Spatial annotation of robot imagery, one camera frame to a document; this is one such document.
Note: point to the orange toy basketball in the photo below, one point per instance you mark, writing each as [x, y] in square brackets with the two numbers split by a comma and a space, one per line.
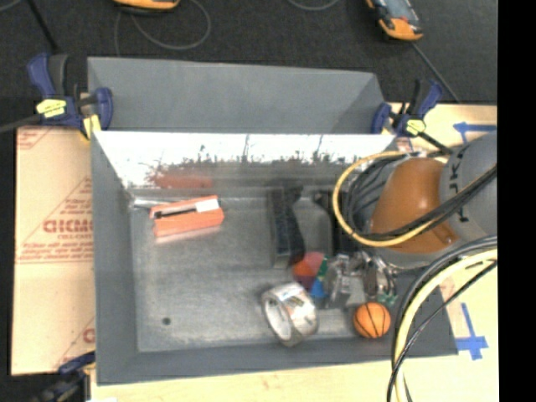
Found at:
[372, 320]

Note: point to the multicoloured ball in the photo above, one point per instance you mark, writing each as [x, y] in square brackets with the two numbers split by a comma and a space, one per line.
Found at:
[307, 268]

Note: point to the silver tape roll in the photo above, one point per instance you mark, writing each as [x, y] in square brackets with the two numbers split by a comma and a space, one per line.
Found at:
[293, 314]

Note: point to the grey metal bin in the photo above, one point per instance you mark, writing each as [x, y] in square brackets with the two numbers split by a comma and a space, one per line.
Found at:
[209, 283]

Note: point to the red-brown flat block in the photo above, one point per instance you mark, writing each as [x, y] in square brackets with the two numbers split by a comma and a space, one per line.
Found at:
[188, 220]

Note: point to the brown cardboard board red print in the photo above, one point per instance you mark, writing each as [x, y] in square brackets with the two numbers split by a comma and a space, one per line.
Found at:
[50, 266]

